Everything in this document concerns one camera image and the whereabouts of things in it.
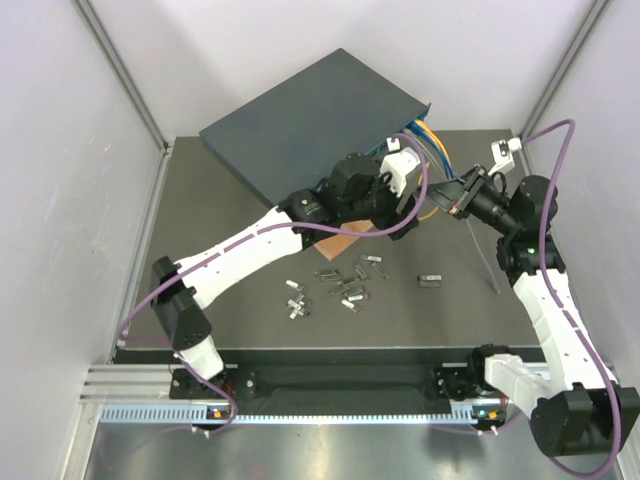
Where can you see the black table mat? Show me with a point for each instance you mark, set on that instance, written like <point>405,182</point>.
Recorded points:
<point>203,204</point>

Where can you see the silver SFP module left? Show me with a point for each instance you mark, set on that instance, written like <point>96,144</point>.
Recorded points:
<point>295,285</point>

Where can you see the dark blue network switch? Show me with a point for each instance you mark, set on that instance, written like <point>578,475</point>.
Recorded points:
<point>290,137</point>

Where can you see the wooden board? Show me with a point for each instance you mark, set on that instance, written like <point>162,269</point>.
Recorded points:
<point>335,245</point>

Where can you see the SFP module cluster left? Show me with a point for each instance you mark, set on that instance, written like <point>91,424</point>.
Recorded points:
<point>299,306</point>

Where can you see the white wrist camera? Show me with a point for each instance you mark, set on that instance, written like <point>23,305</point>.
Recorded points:
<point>402,167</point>
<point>503,154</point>

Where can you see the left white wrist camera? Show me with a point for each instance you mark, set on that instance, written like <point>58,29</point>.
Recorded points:
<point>402,167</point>

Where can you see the SFP module pile centre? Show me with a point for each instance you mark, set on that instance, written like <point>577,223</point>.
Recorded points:
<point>351,288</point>

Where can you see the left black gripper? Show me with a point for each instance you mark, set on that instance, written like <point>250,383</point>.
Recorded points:
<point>391,218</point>

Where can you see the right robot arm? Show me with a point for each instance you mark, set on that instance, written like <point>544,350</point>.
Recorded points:
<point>579,407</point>

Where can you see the silver SFP module top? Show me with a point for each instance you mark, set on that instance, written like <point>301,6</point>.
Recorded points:
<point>371,258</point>

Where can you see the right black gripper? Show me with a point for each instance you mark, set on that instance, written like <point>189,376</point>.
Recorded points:
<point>457,195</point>

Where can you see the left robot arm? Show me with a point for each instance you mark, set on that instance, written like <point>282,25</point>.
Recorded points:
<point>305,217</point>

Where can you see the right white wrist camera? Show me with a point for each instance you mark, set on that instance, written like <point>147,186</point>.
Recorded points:
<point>503,154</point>

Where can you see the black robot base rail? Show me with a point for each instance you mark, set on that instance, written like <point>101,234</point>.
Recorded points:
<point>341,382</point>

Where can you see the perforated cable duct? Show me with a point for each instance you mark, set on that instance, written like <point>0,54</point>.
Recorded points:
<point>216,412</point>

